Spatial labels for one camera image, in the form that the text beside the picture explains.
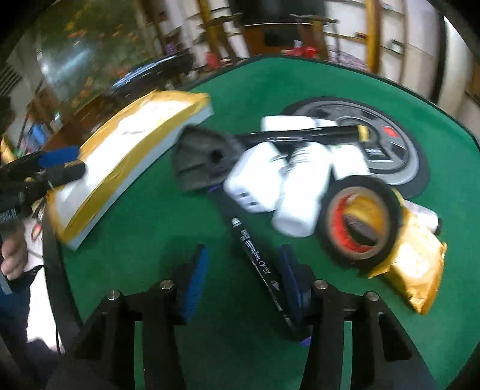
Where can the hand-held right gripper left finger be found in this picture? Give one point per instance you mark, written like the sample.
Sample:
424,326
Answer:
195,279

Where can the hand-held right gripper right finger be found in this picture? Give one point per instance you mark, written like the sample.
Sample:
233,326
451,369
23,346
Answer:
290,285

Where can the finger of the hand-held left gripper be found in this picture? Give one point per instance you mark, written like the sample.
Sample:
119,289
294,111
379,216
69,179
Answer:
65,173
60,156

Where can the black marker pen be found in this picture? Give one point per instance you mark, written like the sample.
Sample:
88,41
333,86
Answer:
255,251

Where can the white tray with gold tape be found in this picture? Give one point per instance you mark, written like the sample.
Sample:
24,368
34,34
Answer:
123,150

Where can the white labelled bottle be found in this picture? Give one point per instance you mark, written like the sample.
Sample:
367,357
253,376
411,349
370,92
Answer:
300,195

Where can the white charger plug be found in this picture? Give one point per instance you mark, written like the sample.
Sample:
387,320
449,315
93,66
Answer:
255,180

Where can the black rubber base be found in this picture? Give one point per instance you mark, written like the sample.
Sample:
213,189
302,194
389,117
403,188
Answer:
204,159

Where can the black tape roll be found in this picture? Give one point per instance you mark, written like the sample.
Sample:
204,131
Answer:
386,202

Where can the gold foil packet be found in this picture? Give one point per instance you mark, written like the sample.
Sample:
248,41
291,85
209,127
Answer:
416,262

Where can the white squeeze tube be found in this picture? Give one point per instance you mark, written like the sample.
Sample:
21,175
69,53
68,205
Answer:
423,217

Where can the person's left hand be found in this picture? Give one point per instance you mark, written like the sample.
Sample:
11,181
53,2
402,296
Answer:
13,251

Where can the person's blue trousers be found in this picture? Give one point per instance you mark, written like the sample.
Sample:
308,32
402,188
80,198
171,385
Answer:
13,311

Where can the wheel print round mat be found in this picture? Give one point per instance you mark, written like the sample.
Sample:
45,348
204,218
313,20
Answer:
401,150

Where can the wooden chair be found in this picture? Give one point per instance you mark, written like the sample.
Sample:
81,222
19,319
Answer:
315,33
217,33

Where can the black television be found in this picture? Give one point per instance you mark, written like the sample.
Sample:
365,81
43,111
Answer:
281,11

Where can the flower wall painting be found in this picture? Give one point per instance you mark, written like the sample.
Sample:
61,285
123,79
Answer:
86,48

